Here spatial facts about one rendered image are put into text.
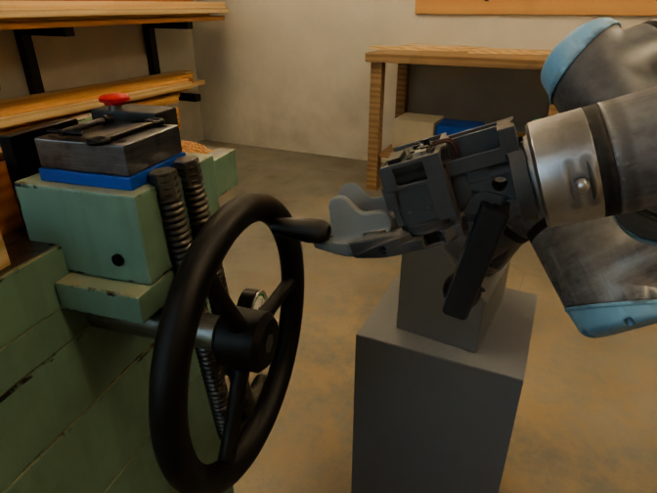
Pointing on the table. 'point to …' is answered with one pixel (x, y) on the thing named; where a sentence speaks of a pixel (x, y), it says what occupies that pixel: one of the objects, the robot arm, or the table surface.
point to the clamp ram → (26, 149)
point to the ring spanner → (123, 132)
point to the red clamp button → (113, 99)
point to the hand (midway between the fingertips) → (328, 246)
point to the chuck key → (82, 126)
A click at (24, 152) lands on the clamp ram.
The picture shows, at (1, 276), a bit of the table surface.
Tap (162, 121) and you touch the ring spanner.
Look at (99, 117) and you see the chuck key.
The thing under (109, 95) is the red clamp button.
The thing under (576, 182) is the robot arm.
